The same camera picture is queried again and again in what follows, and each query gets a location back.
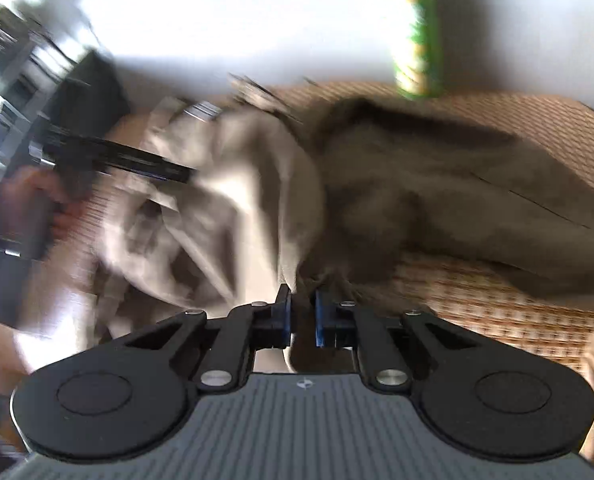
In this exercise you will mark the person's left hand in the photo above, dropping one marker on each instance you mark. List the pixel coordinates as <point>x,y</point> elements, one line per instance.
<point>69,222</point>

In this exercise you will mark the dark grey sofa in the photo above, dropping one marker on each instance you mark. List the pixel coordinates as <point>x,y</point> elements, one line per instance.
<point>277,20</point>

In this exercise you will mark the olive green jacket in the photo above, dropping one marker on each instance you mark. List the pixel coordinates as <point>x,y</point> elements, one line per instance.
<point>377,185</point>

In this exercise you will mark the green chip can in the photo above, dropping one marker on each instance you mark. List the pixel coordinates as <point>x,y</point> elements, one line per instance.
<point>419,35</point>

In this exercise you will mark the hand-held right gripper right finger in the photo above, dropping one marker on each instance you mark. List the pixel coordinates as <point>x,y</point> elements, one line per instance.
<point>322,320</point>

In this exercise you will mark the woven rattan mat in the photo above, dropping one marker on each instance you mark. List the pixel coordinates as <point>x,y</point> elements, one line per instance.
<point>502,320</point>

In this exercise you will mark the black framed storage cabinet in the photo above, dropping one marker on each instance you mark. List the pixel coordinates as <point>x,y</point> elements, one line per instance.
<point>22,85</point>

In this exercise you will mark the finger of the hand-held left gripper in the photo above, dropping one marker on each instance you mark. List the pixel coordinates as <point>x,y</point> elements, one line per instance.
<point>127,160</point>

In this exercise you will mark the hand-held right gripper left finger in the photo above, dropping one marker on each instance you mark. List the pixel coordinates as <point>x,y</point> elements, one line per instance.
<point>283,320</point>

